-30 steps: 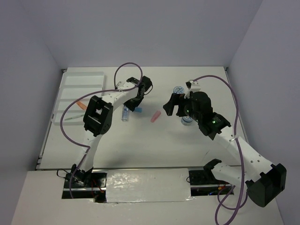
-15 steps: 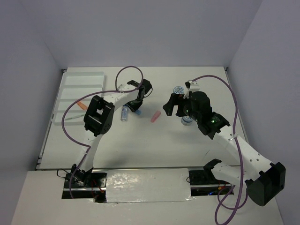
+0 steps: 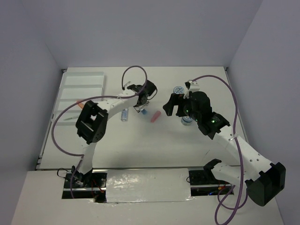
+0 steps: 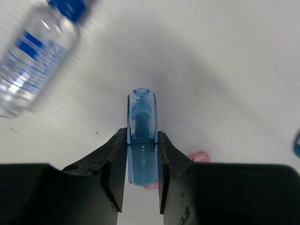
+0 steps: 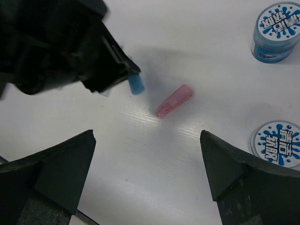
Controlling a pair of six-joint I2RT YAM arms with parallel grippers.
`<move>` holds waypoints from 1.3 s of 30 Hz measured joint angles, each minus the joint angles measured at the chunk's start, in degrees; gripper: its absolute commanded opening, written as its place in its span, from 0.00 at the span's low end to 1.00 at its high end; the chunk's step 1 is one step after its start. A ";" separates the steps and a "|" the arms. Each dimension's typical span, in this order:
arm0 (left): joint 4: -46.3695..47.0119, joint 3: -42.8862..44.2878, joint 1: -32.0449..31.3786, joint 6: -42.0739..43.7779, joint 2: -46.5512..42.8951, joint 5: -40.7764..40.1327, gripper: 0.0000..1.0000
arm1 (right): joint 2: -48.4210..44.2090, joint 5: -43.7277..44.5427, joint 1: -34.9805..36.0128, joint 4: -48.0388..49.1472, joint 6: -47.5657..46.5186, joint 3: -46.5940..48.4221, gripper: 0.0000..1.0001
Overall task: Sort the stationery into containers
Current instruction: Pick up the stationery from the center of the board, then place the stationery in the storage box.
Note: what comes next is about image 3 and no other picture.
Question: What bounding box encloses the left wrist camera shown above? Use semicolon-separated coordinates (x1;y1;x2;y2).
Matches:
124;81;132;89

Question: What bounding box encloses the pink plastic case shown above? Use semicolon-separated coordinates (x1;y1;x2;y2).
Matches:
150;110;161;123

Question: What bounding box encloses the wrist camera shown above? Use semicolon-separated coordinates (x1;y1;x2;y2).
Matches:
184;80;200;98
124;81;132;89

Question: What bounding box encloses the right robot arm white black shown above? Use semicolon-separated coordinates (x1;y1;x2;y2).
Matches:
163;91;286;206

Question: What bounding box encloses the blue paint jar near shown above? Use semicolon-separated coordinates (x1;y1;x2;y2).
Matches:
181;116;193;126

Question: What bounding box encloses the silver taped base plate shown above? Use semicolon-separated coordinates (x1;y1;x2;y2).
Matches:
105;168;192;203

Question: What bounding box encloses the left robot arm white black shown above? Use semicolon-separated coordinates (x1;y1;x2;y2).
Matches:
72;81;157;187

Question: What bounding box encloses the white compartment tray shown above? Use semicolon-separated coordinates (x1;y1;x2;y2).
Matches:
52;72;105;122

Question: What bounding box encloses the clear spray bottle blue cap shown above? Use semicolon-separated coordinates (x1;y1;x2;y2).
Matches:
121;109;128;122

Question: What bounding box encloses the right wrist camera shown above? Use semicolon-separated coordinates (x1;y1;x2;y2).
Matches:
184;80;200;98

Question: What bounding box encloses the blue plastic case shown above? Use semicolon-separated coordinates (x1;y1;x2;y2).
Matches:
141;109;148;115

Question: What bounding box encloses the blue paint jar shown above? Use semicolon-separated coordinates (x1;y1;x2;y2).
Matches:
181;116;193;126
173;86;185;94

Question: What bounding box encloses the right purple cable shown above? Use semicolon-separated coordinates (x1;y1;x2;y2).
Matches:
187;75;248;225

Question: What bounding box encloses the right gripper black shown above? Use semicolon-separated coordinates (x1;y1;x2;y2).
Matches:
163;92;201;121

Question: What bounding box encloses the blue paint jar far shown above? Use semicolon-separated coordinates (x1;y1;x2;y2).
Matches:
173;86;185;94

